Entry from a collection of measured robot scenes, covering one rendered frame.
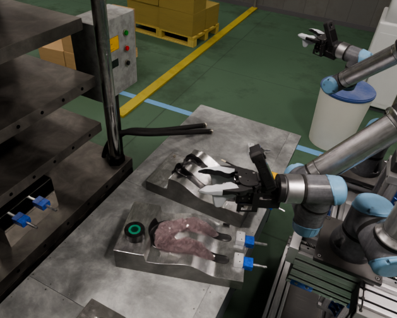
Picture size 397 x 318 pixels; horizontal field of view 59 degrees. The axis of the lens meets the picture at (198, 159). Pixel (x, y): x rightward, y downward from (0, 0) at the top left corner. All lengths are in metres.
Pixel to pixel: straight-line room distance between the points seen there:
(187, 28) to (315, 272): 4.47
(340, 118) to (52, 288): 2.74
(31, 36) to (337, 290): 1.45
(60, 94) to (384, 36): 3.44
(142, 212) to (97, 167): 0.52
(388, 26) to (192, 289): 3.47
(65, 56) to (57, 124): 2.58
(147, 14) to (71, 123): 4.14
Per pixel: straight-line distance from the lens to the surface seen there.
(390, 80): 4.42
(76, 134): 1.75
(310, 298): 2.22
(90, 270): 1.50
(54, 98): 1.54
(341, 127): 3.49
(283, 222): 2.80
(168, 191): 1.67
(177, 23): 5.50
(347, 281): 1.44
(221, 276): 1.40
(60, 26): 1.53
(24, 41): 1.43
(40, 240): 1.66
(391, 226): 1.10
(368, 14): 7.35
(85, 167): 1.95
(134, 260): 1.42
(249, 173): 0.88
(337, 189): 0.91
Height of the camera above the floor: 2.03
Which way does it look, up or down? 39 degrees down
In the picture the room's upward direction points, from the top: 5 degrees clockwise
